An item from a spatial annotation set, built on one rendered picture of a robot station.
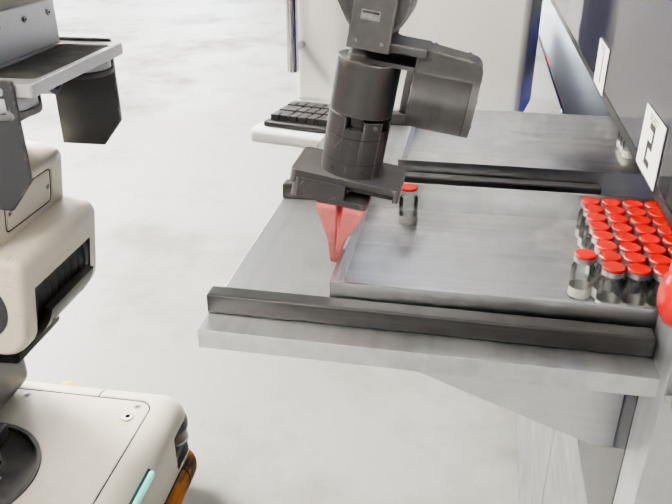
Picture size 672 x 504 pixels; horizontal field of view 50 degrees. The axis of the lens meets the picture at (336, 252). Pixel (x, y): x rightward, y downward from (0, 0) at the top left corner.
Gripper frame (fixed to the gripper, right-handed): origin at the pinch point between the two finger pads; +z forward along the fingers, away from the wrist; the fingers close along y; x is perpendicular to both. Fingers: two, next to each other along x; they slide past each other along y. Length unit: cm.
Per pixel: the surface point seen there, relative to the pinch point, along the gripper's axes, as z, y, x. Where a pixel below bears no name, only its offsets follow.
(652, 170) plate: -13.6, 27.2, 4.0
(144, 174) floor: 111, -123, 239
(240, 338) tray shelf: 4.9, -6.0, -11.0
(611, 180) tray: -4.0, 30.2, 28.0
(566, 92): 0, 32, 90
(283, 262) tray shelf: 4.3, -5.7, 3.1
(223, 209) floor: 103, -73, 206
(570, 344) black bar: -0.7, 22.4, -8.2
